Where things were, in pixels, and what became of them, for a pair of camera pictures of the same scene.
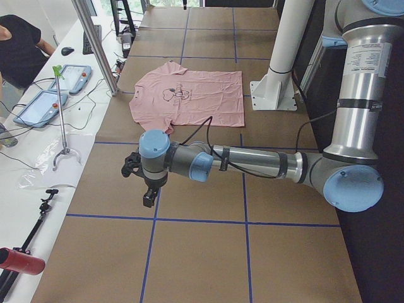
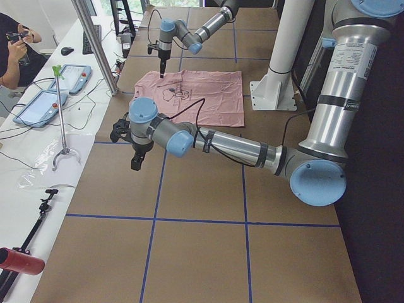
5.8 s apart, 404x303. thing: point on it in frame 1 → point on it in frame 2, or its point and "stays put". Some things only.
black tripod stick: (7, 278) stays put
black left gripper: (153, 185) → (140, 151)
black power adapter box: (126, 40) stays put
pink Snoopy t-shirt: (169, 95) stays put
